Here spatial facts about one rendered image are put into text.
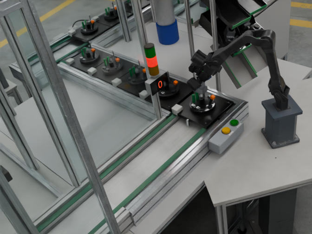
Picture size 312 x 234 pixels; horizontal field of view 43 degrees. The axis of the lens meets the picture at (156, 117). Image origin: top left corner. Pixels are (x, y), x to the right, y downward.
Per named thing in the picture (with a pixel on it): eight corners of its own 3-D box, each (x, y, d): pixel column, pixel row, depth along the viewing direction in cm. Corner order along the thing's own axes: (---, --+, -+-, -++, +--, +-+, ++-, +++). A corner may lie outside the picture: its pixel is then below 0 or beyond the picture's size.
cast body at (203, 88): (207, 90, 205) (206, 79, 200) (202, 94, 202) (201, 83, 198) (195, 85, 210) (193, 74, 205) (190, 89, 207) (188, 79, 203)
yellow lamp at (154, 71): (161, 72, 191) (159, 63, 188) (154, 77, 189) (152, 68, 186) (153, 69, 194) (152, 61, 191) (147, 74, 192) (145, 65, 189)
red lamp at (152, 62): (159, 63, 188) (158, 54, 185) (152, 68, 185) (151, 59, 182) (152, 60, 191) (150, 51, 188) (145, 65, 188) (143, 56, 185)
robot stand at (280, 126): (300, 142, 195) (303, 111, 183) (272, 149, 195) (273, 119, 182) (287, 124, 207) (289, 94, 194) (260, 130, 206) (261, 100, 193)
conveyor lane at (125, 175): (234, 116, 218) (233, 102, 211) (126, 219, 177) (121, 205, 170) (194, 100, 235) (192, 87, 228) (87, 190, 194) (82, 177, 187)
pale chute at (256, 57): (268, 65, 228) (272, 62, 224) (252, 75, 223) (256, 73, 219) (242, 25, 229) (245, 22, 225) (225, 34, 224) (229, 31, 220)
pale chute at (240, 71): (253, 78, 220) (257, 76, 216) (237, 89, 216) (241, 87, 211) (226, 36, 221) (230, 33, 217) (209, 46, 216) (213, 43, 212)
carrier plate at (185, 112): (234, 104, 212) (233, 101, 210) (206, 129, 200) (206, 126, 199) (199, 90, 226) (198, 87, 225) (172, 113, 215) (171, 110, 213)
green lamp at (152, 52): (158, 54, 185) (156, 45, 182) (151, 59, 182) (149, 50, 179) (150, 51, 188) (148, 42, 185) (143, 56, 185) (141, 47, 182)
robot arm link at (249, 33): (275, 34, 170) (258, 16, 168) (271, 44, 164) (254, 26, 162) (227, 67, 191) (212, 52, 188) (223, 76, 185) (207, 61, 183)
